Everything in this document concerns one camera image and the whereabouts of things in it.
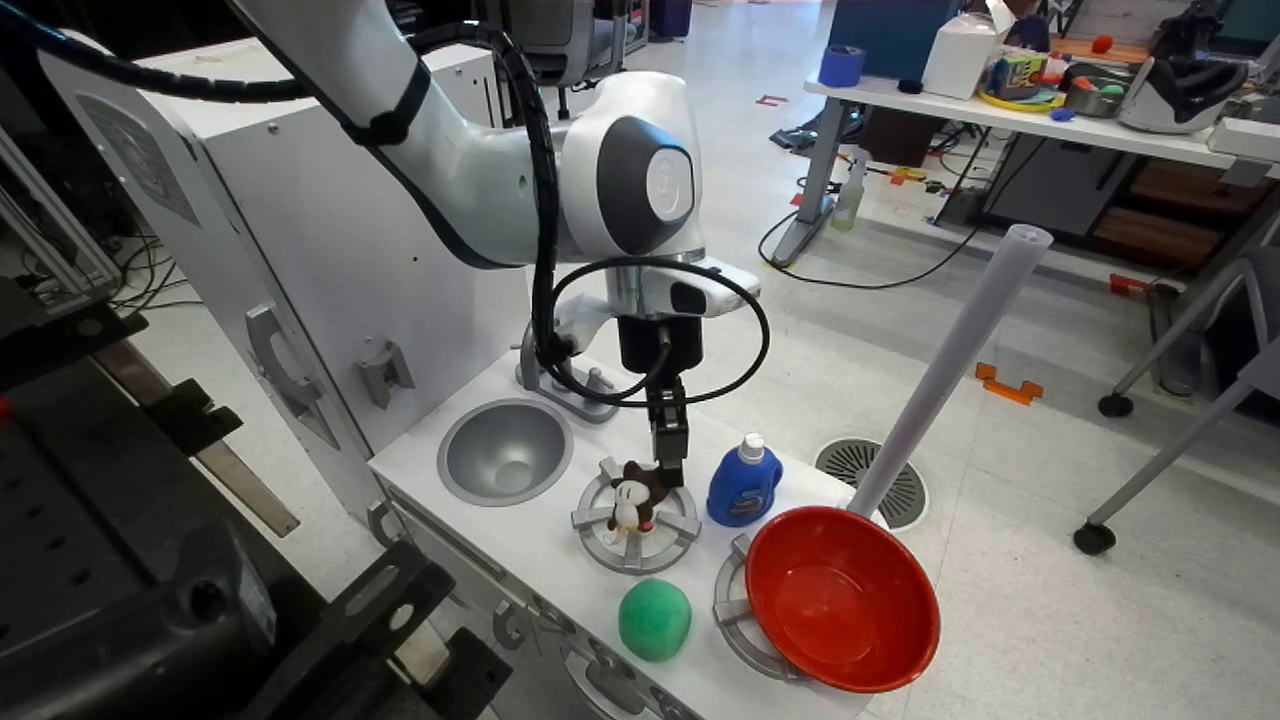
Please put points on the white box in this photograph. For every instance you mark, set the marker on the white box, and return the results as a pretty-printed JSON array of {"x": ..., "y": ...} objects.
[{"x": 958, "y": 58}]

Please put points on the metal bowl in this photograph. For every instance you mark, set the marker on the metal bowl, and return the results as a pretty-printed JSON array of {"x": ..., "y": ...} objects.
[{"x": 1095, "y": 100}]

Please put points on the yellow plate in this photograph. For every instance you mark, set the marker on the yellow plate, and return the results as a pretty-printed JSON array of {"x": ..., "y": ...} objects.
[{"x": 1020, "y": 102}]

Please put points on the stove knob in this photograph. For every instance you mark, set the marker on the stove knob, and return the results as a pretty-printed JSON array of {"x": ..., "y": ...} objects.
[{"x": 508, "y": 625}]

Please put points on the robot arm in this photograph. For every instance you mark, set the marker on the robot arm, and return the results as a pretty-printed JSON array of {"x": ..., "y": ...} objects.
[{"x": 470, "y": 170}]

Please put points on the office chair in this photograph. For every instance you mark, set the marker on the office chair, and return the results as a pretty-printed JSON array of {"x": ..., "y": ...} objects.
[{"x": 560, "y": 40}]

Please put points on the grey door latch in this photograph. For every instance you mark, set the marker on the grey door latch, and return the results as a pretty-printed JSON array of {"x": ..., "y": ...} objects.
[{"x": 385, "y": 372}]

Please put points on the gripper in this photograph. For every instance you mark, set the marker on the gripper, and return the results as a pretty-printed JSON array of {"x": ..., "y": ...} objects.
[{"x": 660, "y": 345}]

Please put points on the grey toy sink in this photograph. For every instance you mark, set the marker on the grey toy sink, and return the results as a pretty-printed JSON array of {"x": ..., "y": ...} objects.
[{"x": 500, "y": 450}]

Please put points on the blue detergent bottle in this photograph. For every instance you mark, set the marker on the blue detergent bottle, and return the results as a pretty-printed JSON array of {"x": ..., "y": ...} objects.
[{"x": 743, "y": 485}]

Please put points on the green ball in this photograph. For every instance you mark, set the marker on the green ball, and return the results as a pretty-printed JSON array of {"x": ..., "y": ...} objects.
[{"x": 655, "y": 620}]

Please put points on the grey toy burner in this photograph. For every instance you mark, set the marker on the grey toy burner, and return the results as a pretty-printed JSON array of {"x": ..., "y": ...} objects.
[
  {"x": 600, "y": 540},
  {"x": 735, "y": 620}
]

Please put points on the red plastic bowl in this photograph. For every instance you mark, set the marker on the red plastic bowl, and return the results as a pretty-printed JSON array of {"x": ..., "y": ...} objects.
[{"x": 840, "y": 600}]

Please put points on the brown white plush toy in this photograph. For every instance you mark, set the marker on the brown white plush toy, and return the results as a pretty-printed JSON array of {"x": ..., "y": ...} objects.
[{"x": 635, "y": 500}]

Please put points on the orange plastic piece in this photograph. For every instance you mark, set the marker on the orange plastic piece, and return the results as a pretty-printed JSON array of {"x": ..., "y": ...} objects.
[{"x": 1010, "y": 388}]

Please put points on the white black appliance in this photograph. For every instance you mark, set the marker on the white black appliance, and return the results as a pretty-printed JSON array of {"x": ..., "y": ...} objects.
[{"x": 1180, "y": 95}]

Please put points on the round floor drain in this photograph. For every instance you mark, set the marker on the round floor drain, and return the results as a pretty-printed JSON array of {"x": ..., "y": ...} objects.
[{"x": 905, "y": 495}]

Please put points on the grey toy tap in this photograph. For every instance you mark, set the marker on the grey toy tap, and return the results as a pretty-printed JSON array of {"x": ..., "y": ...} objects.
[{"x": 560, "y": 385}]

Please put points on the white plastic tube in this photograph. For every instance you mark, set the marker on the white plastic tube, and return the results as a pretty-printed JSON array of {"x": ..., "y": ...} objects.
[{"x": 950, "y": 360}]

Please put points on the blue tape roll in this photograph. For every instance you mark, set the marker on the blue tape roll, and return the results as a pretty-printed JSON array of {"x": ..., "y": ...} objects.
[{"x": 841, "y": 66}]

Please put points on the white toy kitchen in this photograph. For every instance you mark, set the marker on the white toy kitchen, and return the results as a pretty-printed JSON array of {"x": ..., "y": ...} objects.
[{"x": 330, "y": 240}]

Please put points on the colourful toy box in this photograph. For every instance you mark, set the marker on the colourful toy box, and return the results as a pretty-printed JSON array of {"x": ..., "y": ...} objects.
[{"x": 1016, "y": 74}]

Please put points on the white table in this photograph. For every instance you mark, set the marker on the white table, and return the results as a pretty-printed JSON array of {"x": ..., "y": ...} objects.
[{"x": 1000, "y": 115}]

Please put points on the clear spray bottle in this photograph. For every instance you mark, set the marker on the clear spray bottle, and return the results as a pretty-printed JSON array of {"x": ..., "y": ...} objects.
[{"x": 850, "y": 195}]

